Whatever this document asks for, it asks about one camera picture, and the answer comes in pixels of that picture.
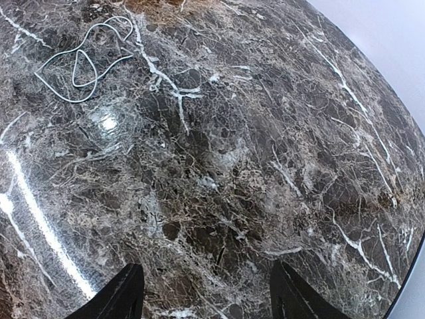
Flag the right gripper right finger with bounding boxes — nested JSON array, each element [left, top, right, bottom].
[[270, 260, 348, 318]]

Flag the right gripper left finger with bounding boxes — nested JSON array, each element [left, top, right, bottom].
[[66, 263, 145, 319]]

